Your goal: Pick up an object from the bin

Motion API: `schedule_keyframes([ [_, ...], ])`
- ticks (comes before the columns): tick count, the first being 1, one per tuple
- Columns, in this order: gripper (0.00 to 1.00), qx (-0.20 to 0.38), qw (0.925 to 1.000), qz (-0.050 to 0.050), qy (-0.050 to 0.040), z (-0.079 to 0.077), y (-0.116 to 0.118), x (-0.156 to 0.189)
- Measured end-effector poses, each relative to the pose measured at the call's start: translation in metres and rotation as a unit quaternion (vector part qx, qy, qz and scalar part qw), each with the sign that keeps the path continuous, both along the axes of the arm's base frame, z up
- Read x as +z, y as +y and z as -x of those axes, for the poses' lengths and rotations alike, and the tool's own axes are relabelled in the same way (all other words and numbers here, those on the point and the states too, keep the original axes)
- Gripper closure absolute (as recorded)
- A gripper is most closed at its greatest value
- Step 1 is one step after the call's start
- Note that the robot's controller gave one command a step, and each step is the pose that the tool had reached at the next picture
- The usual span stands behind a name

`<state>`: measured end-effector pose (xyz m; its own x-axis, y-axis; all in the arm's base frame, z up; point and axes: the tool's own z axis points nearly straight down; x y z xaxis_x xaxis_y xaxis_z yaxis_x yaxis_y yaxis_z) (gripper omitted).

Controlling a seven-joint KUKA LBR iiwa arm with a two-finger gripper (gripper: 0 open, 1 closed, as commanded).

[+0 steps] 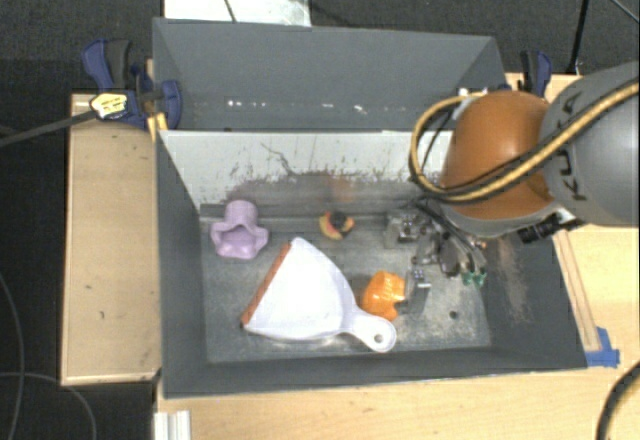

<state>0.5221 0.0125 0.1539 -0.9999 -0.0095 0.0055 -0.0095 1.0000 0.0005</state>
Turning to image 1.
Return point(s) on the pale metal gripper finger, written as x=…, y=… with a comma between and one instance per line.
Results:
x=419, y=295
x=396, y=230

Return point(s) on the orange ribbed toy cup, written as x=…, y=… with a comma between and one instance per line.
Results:
x=381, y=295

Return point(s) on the yellow black red toy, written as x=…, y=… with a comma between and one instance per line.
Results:
x=336, y=225

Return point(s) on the white dustpan with brown edge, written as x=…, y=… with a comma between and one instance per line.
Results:
x=305, y=298

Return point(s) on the lilac toy vase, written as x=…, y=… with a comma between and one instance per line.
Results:
x=239, y=235

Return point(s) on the grey metal bin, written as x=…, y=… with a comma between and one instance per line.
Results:
x=310, y=73

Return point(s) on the pale wood flat board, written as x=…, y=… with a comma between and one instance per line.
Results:
x=112, y=248

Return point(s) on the black cylinder on white bracket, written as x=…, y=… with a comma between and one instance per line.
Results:
x=542, y=229

